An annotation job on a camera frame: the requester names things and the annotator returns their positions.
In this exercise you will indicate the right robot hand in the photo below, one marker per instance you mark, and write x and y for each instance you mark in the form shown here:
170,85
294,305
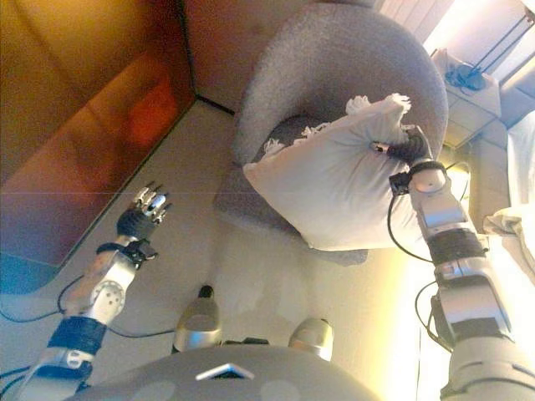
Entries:
414,148

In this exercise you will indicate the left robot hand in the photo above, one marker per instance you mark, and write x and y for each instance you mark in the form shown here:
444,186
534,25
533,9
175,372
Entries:
136,223

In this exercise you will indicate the white fringed cushion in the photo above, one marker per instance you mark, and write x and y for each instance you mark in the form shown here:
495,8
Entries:
326,188

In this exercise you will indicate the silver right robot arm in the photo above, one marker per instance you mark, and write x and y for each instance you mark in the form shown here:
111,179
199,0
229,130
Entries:
468,301

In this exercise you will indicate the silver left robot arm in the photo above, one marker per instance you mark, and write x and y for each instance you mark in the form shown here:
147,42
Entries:
104,292

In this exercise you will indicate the grey upholstered sofa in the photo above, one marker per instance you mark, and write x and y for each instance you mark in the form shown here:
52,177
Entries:
493,167

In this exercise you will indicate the white tiled side table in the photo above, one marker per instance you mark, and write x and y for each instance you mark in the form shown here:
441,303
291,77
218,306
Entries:
472,113

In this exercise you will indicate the silver left robot leg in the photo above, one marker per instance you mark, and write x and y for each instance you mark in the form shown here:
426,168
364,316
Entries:
198,321

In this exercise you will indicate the silver robot leg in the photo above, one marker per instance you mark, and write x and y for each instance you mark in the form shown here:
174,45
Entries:
198,321
313,336

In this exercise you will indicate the white bed sheet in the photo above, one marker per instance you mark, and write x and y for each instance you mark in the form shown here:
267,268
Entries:
518,209

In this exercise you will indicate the grey fabric armchair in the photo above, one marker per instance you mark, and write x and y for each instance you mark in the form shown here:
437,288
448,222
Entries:
326,54

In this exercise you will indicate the grey robot torso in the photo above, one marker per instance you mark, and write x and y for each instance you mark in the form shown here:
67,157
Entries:
225,380

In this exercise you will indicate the silver right robot leg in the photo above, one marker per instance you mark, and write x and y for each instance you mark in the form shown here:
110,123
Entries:
313,336

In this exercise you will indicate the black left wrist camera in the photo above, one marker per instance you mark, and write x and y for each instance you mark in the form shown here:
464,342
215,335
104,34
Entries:
142,252

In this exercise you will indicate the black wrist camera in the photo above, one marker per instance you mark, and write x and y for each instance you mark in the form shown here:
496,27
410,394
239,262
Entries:
400,183
142,252

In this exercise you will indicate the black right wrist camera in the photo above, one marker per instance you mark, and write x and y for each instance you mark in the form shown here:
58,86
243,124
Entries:
400,183

